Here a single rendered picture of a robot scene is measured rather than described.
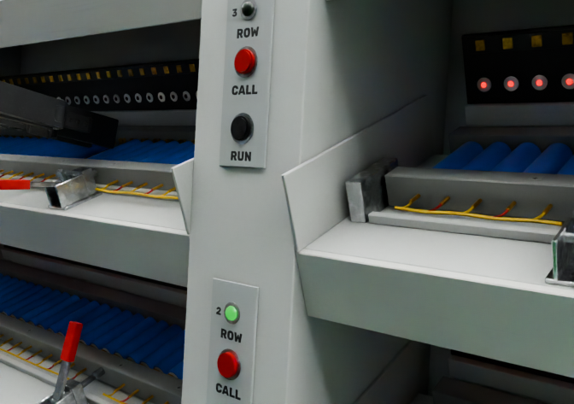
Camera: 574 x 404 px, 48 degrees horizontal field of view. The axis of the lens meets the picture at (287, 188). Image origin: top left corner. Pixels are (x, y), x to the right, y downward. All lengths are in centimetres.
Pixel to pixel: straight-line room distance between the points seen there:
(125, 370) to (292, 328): 27
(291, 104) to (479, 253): 14
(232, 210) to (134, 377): 25
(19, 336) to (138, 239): 31
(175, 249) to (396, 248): 17
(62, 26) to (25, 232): 19
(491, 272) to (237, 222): 17
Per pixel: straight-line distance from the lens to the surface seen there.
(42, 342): 75
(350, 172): 43
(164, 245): 48
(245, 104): 42
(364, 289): 37
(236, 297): 42
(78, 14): 60
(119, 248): 53
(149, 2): 53
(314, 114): 40
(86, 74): 83
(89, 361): 68
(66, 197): 59
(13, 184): 57
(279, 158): 40
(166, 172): 54
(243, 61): 42
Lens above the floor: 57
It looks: 2 degrees down
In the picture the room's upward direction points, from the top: 3 degrees clockwise
